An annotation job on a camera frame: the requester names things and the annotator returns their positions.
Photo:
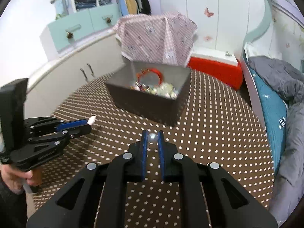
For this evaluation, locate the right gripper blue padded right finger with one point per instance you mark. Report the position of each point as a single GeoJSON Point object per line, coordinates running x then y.
{"type": "Point", "coordinates": [209, 195]}

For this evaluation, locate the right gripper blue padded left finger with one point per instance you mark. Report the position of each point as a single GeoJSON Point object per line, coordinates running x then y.
{"type": "Point", "coordinates": [96, 195]}

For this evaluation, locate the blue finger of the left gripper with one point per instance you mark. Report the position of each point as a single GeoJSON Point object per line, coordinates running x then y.
{"type": "Point", "coordinates": [70, 124]}

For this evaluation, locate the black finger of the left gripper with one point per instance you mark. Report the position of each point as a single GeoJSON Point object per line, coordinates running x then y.
{"type": "Point", "coordinates": [77, 131]}

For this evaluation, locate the small pearl earring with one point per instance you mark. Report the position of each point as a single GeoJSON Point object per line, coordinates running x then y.
{"type": "Point", "coordinates": [152, 137]}

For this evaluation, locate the pink bead jewelry piece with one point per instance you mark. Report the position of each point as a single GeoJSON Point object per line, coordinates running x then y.
{"type": "Point", "coordinates": [91, 120]}

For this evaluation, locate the dark sleeve forearm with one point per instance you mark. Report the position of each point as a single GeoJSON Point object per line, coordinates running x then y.
{"type": "Point", "coordinates": [13, 207]}

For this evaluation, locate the dark brown jewelry box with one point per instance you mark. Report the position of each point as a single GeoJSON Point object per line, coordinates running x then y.
{"type": "Point", "coordinates": [164, 110]}

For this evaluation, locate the mixed jewelry pile in box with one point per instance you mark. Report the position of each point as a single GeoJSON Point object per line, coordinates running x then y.
{"type": "Point", "coordinates": [164, 89]}

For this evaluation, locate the person's left hand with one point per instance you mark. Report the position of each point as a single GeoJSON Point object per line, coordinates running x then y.
{"type": "Point", "coordinates": [14, 178]}

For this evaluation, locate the beige low cabinet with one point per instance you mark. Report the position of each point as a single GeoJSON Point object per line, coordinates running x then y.
{"type": "Point", "coordinates": [55, 81]}

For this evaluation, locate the brown polka dot tablecloth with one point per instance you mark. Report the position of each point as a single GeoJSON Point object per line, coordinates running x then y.
{"type": "Point", "coordinates": [216, 126]}

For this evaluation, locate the mint drawer unit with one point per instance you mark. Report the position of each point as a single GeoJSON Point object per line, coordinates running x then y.
{"type": "Point", "coordinates": [67, 31]}

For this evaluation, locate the teal bed sheet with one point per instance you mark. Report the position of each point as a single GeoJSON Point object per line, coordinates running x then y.
{"type": "Point", "coordinates": [274, 113]}

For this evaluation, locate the red storage ottoman white lid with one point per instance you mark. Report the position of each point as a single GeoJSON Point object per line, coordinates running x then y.
{"type": "Point", "coordinates": [215, 63]}

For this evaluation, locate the pink checkered cloth cover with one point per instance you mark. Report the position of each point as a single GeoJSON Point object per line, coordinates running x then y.
{"type": "Point", "coordinates": [162, 39]}

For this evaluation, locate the grey quilt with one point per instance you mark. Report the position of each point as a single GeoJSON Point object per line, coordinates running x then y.
{"type": "Point", "coordinates": [287, 82]}

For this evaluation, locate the white wardrobe butterfly stickers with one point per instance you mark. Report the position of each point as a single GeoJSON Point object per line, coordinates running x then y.
{"type": "Point", "coordinates": [223, 25]}

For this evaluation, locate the mint bed headboard frame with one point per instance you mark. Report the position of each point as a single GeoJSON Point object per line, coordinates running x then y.
{"type": "Point", "coordinates": [275, 29]}

